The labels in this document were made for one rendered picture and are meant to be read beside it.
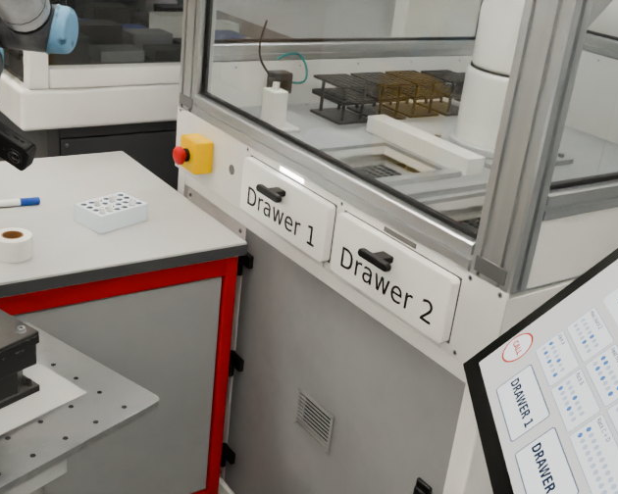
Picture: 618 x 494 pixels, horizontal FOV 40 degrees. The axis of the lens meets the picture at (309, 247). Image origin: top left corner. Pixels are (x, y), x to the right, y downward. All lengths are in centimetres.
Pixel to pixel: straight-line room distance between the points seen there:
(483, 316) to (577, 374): 45
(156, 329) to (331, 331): 36
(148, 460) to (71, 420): 74
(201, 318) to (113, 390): 57
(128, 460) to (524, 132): 112
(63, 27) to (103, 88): 90
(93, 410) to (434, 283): 53
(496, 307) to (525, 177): 20
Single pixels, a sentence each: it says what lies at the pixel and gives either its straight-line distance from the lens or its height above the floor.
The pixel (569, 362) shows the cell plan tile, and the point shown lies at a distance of 88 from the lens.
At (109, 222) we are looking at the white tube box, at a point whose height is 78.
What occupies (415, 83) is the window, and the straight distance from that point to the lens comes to 136.
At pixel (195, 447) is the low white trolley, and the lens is 198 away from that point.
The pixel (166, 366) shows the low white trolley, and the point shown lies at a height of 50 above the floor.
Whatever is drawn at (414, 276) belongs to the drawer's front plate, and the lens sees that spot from 135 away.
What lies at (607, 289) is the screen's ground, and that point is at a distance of 93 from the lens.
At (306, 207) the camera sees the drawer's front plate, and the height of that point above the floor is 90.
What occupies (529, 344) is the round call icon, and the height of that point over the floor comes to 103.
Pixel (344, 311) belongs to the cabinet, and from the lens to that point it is 157.
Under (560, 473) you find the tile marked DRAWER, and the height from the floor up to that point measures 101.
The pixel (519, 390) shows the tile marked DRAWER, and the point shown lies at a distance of 90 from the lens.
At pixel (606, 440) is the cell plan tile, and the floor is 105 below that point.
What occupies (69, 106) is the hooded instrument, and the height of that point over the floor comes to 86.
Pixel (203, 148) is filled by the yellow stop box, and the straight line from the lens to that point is 185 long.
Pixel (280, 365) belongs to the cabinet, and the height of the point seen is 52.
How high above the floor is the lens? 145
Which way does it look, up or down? 23 degrees down
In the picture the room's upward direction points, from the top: 7 degrees clockwise
